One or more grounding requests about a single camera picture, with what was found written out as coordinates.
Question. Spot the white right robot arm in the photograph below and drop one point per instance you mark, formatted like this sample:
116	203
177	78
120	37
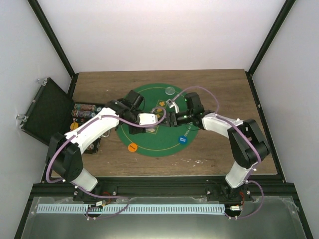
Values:
248	144

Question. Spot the orange big blind button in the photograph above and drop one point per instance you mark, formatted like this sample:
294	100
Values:
132	147

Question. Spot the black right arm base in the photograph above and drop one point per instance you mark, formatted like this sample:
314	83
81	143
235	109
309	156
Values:
220	191

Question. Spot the clear acrylic dealer button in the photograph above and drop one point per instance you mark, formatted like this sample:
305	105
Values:
170	91

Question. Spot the orange button in case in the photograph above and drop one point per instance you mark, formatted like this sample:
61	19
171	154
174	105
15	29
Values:
73	126

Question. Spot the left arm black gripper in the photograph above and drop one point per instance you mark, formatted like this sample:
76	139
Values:
132	130

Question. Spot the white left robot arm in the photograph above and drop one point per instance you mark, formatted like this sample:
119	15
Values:
64	157

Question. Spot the black poker set case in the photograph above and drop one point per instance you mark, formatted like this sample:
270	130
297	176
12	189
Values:
50	112

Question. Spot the light blue slotted rail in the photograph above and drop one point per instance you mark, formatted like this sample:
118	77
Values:
199	209

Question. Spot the round green poker mat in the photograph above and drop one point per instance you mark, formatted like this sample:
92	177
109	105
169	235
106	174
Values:
163	142

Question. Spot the blue small blind button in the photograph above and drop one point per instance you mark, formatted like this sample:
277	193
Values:
182	140

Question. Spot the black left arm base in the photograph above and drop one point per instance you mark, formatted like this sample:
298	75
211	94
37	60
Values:
99	193

